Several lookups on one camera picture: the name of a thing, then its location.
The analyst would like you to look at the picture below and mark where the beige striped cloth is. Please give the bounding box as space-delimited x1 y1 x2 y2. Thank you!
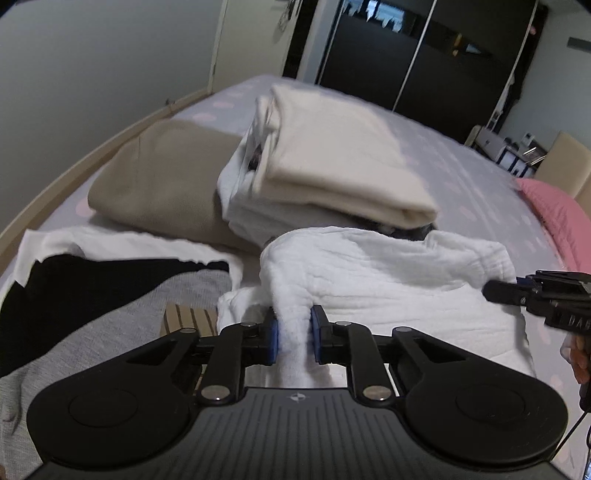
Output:
159 302 219 393

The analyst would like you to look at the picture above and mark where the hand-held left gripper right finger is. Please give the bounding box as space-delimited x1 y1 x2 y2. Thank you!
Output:
310 305 452 403

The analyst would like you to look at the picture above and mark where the pink pillow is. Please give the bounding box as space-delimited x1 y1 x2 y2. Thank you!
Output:
515 178 591 278

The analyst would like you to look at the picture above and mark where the grey garment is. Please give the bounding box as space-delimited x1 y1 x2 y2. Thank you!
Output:
0 270 232 480

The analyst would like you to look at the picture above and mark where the beige folded garment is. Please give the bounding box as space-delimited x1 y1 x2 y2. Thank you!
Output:
88 119 259 252

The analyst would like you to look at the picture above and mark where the black wardrobe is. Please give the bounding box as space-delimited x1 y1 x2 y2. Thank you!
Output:
281 0 548 146

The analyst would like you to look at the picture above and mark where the white bedside storage box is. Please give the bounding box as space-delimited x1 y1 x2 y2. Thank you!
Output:
471 124 536 178

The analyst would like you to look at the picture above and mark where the cream padded headboard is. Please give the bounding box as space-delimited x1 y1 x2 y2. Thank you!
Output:
536 131 591 204

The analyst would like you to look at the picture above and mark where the white muslin garment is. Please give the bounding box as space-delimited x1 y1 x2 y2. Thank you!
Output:
217 227 532 388

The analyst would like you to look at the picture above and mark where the person's right hand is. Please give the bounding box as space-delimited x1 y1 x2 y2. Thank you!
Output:
560 332 591 384

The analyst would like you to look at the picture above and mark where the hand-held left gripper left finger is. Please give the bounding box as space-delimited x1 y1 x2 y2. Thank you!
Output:
127 307 280 405

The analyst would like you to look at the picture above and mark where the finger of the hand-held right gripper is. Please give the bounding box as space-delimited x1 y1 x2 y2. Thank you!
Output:
481 276 539 305

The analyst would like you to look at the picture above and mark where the black garment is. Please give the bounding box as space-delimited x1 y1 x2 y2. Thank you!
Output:
0 254 230 377

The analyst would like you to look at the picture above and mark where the white thin garment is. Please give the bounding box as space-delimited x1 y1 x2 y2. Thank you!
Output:
0 226 245 305

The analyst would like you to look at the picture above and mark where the bed with polka dot sheet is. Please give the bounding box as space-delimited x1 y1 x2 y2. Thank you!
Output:
0 74 591 416

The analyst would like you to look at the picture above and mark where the black cable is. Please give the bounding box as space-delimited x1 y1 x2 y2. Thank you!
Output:
554 406 591 462

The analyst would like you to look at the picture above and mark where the cream folded garment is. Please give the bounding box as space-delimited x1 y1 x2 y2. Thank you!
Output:
252 83 439 229

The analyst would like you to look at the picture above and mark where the cream door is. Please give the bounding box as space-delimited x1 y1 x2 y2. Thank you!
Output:
208 0 301 93

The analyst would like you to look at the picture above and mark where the white folded garment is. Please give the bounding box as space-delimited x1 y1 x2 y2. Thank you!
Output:
216 97 416 250

